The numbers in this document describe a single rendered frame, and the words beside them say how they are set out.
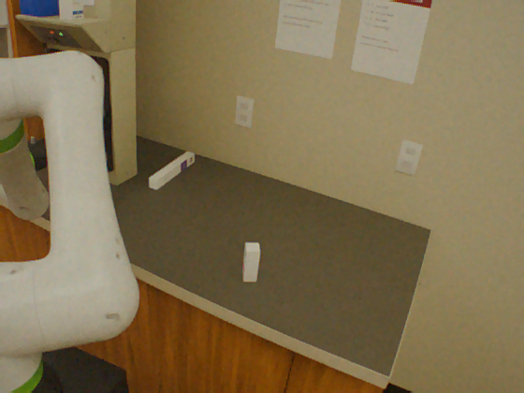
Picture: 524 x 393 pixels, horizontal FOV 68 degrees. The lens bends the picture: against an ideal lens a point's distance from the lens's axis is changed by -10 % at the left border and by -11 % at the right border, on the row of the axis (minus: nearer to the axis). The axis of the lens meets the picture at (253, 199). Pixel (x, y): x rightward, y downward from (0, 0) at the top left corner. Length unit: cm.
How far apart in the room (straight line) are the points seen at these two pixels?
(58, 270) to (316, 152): 115
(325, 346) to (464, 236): 77
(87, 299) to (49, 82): 39
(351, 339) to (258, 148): 89
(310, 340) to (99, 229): 58
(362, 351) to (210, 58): 118
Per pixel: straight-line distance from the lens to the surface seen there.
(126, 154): 155
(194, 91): 175
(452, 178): 150
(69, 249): 62
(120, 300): 59
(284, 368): 114
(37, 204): 116
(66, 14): 140
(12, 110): 83
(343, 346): 102
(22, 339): 61
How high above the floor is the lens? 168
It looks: 30 degrees down
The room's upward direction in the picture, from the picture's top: 6 degrees clockwise
